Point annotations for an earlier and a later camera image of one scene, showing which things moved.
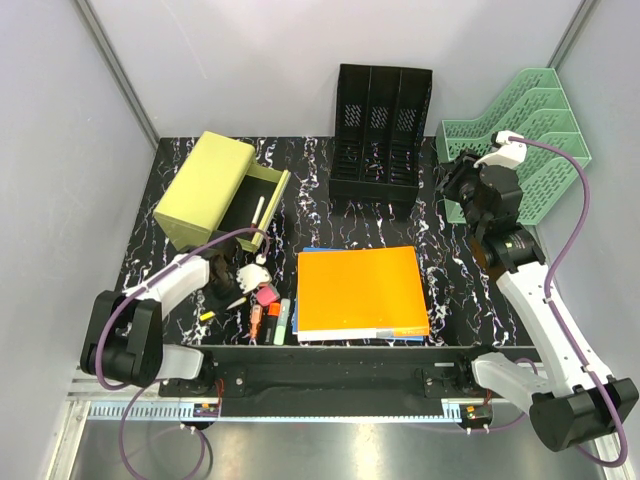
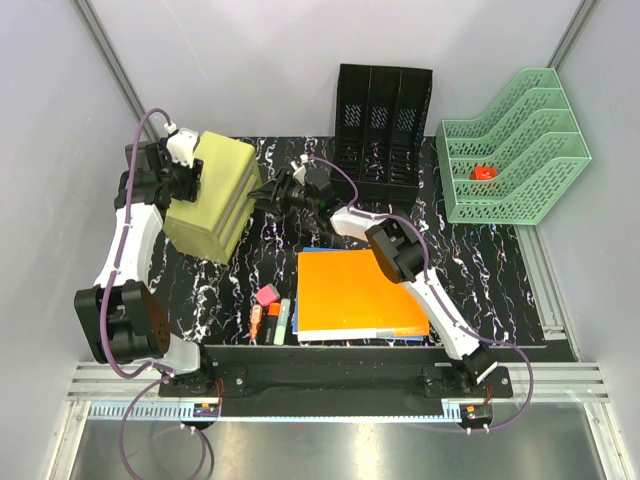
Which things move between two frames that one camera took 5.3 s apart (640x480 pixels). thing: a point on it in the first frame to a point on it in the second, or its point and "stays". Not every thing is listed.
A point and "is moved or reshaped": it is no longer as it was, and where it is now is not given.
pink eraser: x=265 y=296 stays
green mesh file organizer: x=535 y=105 stays
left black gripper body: x=226 y=290 to x=181 y=180
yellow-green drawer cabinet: x=218 y=188 is moved or reshaped
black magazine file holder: x=379 y=122 stays
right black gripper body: x=459 y=183 to x=292 y=196
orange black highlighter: x=270 y=324 stays
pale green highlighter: x=280 y=330 stays
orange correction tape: x=257 y=312 stays
